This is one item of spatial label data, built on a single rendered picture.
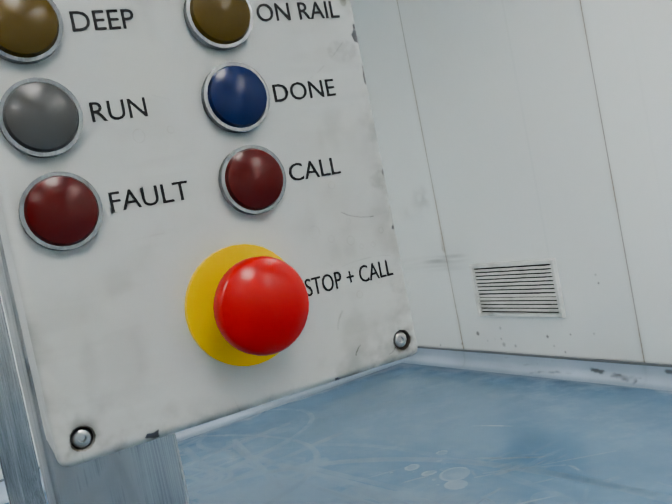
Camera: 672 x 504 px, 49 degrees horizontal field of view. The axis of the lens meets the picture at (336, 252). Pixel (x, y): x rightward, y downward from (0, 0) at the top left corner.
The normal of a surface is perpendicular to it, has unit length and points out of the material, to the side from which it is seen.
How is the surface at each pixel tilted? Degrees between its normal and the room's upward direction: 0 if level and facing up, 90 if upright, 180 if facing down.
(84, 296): 90
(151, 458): 90
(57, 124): 92
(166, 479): 90
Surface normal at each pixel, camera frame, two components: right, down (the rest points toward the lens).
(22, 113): 0.42, -0.04
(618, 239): -0.82, 0.19
